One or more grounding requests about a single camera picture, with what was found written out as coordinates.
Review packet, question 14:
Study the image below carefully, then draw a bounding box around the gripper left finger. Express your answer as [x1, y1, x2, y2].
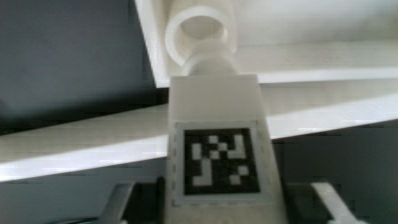
[56, 177, 166, 224]

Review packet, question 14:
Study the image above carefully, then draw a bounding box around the white front fence bar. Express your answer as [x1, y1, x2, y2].
[0, 78, 398, 182]

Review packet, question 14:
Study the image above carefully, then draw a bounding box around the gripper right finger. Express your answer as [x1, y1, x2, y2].
[287, 182, 370, 224]

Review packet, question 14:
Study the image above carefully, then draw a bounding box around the white square table top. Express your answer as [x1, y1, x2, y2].
[134, 0, 398, 87]

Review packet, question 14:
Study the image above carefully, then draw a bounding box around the white table leg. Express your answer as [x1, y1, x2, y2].
[166, 40, 288, 224]

